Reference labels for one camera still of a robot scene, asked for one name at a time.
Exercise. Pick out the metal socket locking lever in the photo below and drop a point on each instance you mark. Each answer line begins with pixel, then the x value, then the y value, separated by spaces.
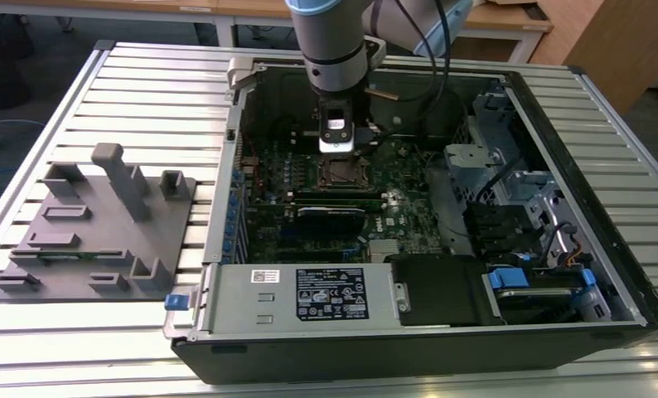
pixel 350 187

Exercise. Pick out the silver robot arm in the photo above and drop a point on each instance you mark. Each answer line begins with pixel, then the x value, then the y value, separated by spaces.
pixel 329 45

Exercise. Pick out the CPU socket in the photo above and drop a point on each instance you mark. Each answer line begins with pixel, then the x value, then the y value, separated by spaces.
pixel 319 185

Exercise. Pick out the black RAM slot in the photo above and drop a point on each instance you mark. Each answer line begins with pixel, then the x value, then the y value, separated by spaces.
pixel 334 200
pixel 334 205
pixel 334 195

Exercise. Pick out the blue expansion slot clip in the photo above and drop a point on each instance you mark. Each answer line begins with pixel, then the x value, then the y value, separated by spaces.
pixel 233 214
pixel 227 245
pixel 230 229

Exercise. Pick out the green motherboard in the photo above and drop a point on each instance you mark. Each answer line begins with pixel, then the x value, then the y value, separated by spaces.
pixel 411 211

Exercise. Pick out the black graphics card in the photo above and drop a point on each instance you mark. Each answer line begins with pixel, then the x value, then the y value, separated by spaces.
pixel 331 224

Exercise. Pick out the silver chipset heatsink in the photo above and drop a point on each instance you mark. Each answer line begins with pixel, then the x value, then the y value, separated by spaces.
pixel 385 246

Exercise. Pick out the grey case release latch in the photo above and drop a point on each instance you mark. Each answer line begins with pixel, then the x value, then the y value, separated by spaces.
pixel 239 70

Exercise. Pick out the silver drive cage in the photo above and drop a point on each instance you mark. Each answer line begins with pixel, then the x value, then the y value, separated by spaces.
pixel 528 186

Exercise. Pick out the hard disk in blue carrier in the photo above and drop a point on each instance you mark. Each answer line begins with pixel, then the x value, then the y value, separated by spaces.
pixel 508 278

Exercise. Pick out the silver power supply unit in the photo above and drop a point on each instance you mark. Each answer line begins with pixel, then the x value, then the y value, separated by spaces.
pixel 241 307

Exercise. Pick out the grey parts rack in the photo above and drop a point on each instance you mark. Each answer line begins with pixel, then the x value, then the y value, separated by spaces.
pixel 113 232

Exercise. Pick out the wooden cabinet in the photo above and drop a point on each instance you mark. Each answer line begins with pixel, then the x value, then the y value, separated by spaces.
pixel 621 37

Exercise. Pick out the blue plastic clip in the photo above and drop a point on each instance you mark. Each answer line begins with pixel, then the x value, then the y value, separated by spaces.
pixel 588 277

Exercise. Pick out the blue power supply latch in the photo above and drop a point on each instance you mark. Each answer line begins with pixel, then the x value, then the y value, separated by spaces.
pixel 175 302

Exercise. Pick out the black open PC case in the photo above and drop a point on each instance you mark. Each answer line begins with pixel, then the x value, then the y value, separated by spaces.
pixel 362 360

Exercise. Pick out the green RAM stick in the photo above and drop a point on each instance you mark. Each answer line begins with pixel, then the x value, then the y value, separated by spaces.
pixel 66 256

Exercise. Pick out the black office chair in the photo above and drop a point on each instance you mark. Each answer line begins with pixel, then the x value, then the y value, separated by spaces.
pixel 4 79

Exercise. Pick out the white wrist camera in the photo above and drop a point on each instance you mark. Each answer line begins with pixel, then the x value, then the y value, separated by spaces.
pixel 337 146

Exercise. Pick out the silver metal bracket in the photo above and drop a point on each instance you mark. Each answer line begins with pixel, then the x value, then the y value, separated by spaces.
pixel 469 155

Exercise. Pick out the wooden desk white frame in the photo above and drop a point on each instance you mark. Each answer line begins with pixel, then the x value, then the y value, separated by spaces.
pixel 113 3
pixel 505 25

